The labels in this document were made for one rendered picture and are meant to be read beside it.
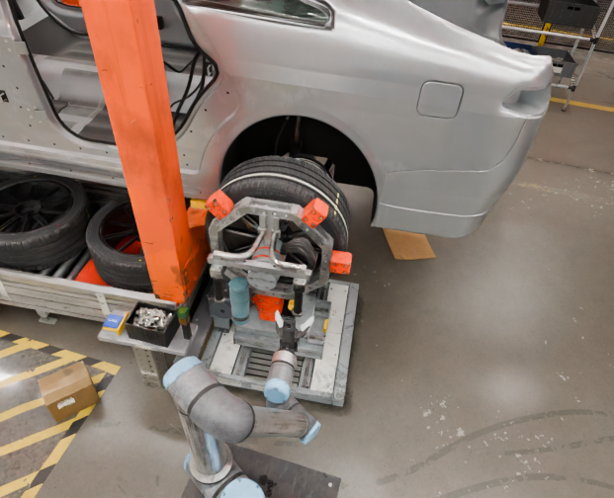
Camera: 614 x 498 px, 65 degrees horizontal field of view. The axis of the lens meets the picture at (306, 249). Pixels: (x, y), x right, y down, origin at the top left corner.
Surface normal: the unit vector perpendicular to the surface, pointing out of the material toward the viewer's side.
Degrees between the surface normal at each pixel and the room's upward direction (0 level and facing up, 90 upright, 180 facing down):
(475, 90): 90
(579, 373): 0
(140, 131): 90
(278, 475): 0
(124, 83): 90
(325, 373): 0
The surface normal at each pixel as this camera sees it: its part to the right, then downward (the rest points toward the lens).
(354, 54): -0.16, 0.55
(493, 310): 0.05, -0.72
